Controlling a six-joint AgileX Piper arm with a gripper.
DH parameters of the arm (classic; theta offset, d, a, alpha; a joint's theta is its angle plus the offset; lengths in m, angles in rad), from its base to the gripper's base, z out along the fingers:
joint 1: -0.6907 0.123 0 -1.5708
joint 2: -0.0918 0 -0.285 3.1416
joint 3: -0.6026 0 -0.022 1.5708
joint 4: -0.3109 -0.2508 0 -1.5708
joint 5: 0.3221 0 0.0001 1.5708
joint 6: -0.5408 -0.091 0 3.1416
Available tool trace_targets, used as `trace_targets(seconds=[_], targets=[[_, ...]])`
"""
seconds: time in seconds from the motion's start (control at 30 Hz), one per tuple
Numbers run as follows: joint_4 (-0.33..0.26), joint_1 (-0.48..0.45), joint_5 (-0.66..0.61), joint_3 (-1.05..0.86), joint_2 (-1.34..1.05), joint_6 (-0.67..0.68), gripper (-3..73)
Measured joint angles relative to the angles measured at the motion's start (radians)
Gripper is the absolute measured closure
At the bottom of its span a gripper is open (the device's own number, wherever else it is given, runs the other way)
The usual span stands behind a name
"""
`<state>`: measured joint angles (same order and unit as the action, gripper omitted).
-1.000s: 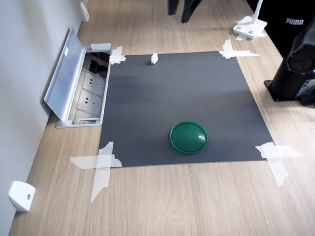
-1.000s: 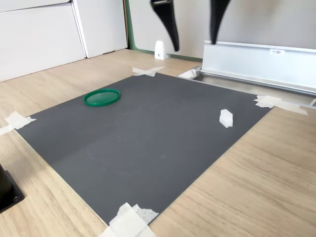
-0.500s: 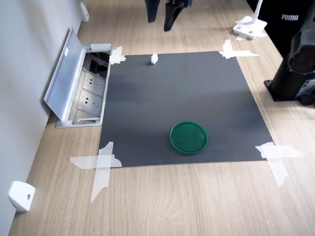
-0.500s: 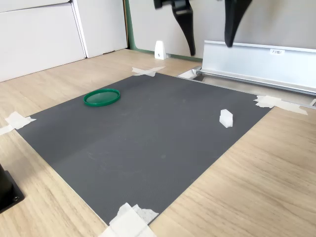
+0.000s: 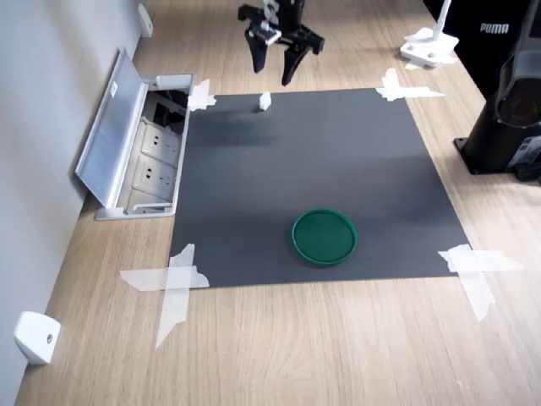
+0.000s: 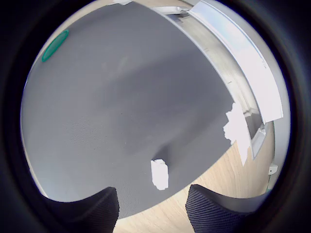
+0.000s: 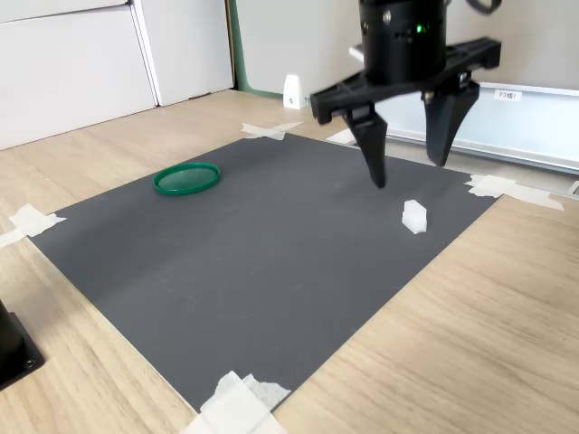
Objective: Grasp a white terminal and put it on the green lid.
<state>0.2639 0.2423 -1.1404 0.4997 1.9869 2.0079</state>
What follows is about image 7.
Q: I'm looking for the crossed white tape piece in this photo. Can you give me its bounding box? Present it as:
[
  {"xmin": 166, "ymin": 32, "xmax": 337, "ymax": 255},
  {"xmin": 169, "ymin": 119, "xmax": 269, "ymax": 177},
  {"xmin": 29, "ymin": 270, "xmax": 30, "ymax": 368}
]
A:
[{"xmin": 241, "ymin": 120, "xmax": 305, "ymax": 142}]

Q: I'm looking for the round green lid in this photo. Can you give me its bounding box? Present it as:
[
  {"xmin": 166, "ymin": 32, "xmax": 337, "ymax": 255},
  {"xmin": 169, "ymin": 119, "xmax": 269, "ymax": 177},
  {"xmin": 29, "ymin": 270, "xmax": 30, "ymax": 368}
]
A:
[{"xmin": 152, "ymin": 161, "xmax": 222, "ymax": 198}]

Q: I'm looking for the small white plastic terminal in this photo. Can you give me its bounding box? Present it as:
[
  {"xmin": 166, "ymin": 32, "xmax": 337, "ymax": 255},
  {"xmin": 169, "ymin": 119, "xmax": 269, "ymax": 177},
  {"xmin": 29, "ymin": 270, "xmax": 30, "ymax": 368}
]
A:
[{"xmin": 401, "ymin": 198, "xmax": 429, "ymax": 236}]

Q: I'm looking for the small shiny white tape piece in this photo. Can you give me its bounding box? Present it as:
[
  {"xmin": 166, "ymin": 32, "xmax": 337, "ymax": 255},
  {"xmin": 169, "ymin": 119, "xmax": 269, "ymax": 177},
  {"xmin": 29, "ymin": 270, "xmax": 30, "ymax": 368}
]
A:
[{"xmin": 325, "ymin": 127, "xmax": 359, "ymax": 146}]

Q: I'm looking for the wide white cabinet panel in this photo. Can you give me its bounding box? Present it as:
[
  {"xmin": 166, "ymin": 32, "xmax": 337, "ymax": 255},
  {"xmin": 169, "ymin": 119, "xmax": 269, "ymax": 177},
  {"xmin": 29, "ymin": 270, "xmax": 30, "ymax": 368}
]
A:
[{"xmin": 0, "ymin": 0, "xmax": 160, "ymax": 152}]

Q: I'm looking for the small white bracket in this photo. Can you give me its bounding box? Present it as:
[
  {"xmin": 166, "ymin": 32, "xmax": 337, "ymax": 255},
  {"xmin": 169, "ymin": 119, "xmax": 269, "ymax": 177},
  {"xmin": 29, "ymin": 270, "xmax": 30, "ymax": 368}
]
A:
[{"xmin": 282, "ymin": 74, "xmax": 312, "ymax": 110}]

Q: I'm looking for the dark grey mat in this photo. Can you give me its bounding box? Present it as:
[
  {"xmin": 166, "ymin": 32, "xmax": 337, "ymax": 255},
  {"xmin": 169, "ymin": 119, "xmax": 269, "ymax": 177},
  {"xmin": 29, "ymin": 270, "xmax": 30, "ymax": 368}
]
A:
[{"xmin": 27, "ymin": 133, "xmax": 501, "ymax": 414}]

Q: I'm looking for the white cable duct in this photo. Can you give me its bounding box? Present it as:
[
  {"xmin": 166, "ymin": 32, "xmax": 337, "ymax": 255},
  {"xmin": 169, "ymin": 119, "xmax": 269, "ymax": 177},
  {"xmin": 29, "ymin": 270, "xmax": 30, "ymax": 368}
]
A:
[{"xmin": 377, "ymin": 79, "xmax": 579, "ymax": 175}]

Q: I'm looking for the long white tape piece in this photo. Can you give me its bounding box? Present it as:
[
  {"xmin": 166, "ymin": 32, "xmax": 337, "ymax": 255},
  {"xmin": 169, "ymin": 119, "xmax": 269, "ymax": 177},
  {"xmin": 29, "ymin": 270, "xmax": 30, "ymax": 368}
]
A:
[{"xmin": 464, "ymin": 173, "xmax": 566, "ymax": 212}]

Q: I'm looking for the narrow white cabinet panel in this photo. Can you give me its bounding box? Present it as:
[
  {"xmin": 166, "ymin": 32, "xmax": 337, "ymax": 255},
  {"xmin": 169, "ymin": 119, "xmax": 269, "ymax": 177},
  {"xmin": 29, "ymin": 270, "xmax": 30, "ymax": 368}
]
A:
[{"xmin": 133, "ymin": 0, "xmax": 237, "ymax": 109}]

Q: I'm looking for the large white tape piece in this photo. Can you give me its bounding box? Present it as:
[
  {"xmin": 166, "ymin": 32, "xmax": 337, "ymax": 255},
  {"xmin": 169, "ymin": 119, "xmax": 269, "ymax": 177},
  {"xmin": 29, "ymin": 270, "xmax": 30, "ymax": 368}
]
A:
[{"xmin": 179, "ymin": 370, "xmax": 292, "ymax": 434}]

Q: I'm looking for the black cable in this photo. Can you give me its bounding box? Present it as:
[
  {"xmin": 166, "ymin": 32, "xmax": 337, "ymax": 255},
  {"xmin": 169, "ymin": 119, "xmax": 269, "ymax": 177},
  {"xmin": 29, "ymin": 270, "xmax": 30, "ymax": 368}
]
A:
[{"xmin": 464, "ymin": 0, "xmax": 504, "ymax": 16}]

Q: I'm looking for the green partition edge strip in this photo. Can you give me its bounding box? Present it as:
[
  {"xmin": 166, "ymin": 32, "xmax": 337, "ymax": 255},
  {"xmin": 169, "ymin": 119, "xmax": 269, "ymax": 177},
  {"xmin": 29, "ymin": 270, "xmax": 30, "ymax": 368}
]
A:
[{"xmin": 224, "ymin": 0, "xmax": 318, "ymax": 103}]

